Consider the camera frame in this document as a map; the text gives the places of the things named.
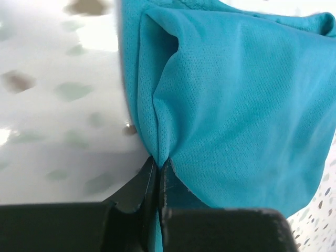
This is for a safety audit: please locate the teal t shirt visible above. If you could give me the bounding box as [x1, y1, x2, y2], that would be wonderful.
[118, 0, 336, 252]

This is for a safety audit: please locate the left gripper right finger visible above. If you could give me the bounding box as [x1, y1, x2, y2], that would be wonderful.
[159, 160, 298, 252]

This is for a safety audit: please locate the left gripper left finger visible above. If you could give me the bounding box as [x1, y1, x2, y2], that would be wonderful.
[1, 157, 158, 252]

